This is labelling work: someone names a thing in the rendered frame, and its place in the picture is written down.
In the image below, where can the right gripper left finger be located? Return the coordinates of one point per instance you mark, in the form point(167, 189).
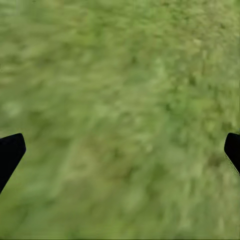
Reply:
point(12, 150)

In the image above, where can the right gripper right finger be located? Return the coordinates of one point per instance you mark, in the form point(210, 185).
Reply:
point(232, 149)

